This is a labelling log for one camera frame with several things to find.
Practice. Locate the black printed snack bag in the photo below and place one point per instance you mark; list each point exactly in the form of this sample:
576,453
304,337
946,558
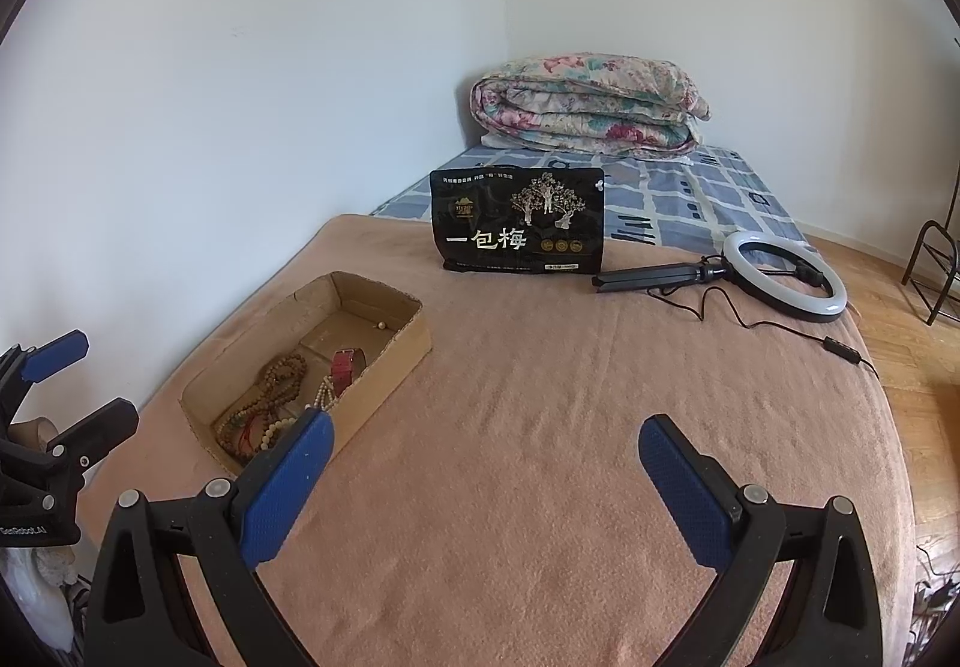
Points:
517,224

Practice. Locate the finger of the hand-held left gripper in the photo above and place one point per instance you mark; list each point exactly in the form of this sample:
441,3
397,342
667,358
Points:
52,352
97,430

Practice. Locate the blue checked bedsheet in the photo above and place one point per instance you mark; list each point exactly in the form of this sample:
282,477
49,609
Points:
690,202

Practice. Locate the floral folded quilt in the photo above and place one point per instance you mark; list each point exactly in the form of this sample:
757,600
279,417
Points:
585,104

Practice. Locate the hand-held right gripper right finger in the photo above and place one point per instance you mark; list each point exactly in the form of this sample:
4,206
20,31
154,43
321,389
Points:
686,494

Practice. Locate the black folded tripod stand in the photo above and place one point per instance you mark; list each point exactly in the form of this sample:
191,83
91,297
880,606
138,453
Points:
645,278

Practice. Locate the person's left hand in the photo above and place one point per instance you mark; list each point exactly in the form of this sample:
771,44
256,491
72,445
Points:
41,592

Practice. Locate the brown cardboard roll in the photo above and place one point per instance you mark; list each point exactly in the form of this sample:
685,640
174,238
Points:
37,428

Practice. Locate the brown cardboard box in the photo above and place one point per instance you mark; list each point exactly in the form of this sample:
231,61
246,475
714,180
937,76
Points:
375,382

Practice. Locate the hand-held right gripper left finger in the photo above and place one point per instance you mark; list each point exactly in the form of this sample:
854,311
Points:
289,487

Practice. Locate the black metal rack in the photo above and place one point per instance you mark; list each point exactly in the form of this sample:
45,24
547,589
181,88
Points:
934,277

